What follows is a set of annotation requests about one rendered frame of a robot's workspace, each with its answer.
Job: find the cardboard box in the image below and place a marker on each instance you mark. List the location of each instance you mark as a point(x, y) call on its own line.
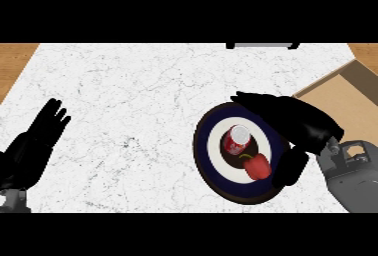
point(351, 103)

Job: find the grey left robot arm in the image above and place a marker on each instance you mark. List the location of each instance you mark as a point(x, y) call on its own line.
point(14, 200)

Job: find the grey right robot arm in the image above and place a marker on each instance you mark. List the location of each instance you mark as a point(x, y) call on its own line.
point(351, 176)

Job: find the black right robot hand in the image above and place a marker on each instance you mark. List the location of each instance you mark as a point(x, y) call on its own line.
point(296, 120)

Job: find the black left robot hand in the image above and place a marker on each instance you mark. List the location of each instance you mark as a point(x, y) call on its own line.
point(30, 146)

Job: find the dark blue and white plate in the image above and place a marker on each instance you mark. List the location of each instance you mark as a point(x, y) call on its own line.
point(213, 160)

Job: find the red can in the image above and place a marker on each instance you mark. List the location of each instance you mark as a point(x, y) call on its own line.
point(237, 140)

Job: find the red bell pepper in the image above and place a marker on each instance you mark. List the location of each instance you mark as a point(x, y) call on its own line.
point(258, 167)

